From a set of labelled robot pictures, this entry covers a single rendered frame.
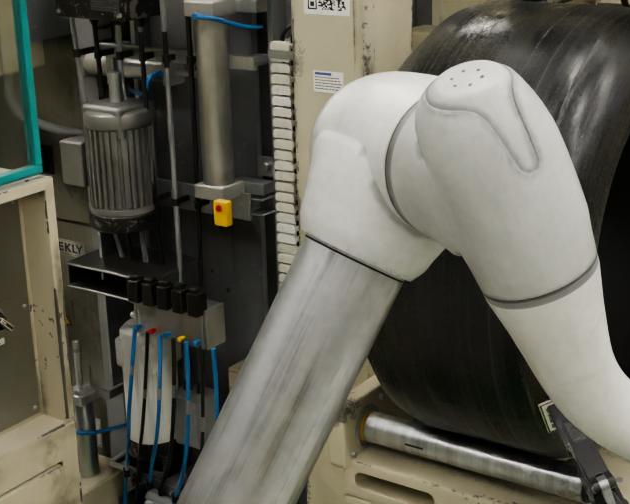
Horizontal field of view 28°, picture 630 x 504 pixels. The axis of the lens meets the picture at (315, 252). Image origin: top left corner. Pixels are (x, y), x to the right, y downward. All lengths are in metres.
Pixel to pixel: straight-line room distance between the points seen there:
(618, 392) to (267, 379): 0.30
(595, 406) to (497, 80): 0.30
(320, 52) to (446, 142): 0.80
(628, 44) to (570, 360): 0.60
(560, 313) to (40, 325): 1.00
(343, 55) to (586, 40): 0.36
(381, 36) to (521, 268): 0.80
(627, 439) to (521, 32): 0.62
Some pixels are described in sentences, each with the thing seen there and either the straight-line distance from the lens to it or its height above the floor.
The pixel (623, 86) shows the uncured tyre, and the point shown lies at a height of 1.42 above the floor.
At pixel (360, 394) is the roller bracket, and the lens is 1.80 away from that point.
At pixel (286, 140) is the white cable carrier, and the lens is 1.83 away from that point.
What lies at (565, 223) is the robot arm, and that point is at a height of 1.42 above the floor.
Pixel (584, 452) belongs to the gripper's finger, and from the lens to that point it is 1.44.
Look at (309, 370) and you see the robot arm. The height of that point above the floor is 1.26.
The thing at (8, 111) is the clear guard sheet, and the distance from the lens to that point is 1.74.
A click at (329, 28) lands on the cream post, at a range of 1.74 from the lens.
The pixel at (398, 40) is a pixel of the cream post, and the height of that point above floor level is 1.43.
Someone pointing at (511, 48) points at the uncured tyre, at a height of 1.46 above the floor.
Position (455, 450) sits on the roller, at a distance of 1.73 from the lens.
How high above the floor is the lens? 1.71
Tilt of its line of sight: 19 degrees down
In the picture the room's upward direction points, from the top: 2 degrees counter-clockwise
